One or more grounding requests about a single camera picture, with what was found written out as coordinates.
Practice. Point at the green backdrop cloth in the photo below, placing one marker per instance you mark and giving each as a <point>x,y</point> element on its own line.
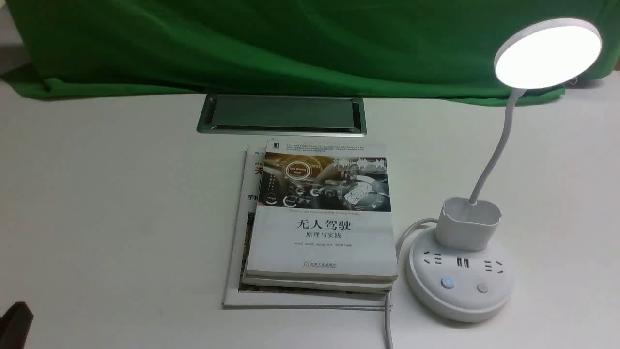
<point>440,49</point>

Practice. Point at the white desk lamp with base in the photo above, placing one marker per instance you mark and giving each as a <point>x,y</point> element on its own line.
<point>453,267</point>

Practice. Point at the top white driverless-car book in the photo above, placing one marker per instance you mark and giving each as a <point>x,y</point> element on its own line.
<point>322,228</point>

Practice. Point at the dark object at corner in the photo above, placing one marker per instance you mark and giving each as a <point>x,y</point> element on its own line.
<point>15,325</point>

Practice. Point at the silver desk cable hatch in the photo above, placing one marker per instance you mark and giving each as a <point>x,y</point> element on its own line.
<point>283,115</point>

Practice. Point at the middle white book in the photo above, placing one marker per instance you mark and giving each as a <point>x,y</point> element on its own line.
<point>310,285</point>

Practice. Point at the bottom large white book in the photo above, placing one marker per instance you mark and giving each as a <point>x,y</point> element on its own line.
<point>238,295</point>

